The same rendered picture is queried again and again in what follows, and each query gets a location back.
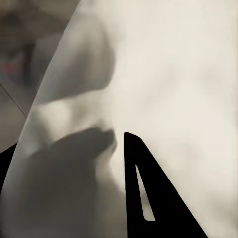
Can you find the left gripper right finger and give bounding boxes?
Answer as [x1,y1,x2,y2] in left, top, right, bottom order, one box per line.
[124,132,208,238]

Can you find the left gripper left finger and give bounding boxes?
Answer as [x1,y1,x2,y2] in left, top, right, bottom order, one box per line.
[0,143,17,193]

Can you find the bowl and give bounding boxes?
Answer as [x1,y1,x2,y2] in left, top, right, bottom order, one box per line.
[0,0,238,238]

